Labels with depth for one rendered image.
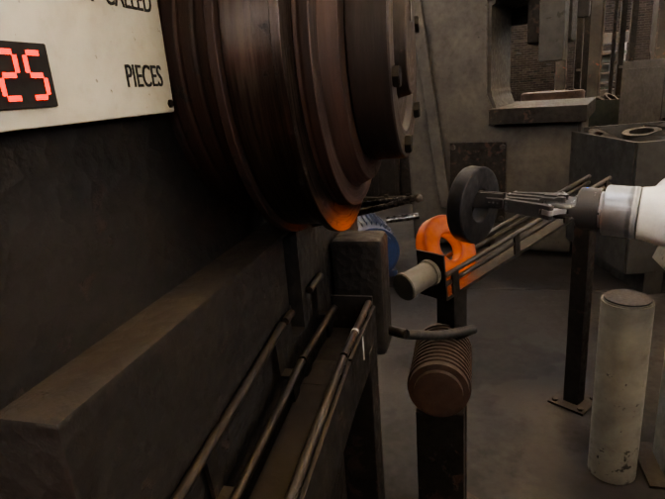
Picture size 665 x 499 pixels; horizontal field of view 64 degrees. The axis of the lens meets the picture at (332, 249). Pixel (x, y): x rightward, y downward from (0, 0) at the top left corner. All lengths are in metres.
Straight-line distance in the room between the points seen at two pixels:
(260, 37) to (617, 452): 1.41
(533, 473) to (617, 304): 0.55
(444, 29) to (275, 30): 2.96
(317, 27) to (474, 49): 2.86
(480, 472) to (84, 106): 1.45
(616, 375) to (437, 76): 2.34
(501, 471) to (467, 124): 2.25
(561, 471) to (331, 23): 1.43
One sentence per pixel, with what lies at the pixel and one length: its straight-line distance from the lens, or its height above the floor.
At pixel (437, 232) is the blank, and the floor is 0.75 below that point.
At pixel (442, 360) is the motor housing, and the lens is 1.11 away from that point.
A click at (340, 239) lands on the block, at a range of 1.00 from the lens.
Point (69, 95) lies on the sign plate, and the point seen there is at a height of 1.08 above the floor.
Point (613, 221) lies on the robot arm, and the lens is 1.01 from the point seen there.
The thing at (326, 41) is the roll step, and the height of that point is 1.12.
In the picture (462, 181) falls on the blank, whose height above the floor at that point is 0.88.
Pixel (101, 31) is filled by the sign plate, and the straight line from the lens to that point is 0.52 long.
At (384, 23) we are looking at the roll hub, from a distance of 0.60.
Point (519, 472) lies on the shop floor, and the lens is 1.70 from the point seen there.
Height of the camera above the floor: 1.07
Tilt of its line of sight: 17 degrees down
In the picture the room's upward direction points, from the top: 4 degrees counter-clockwise
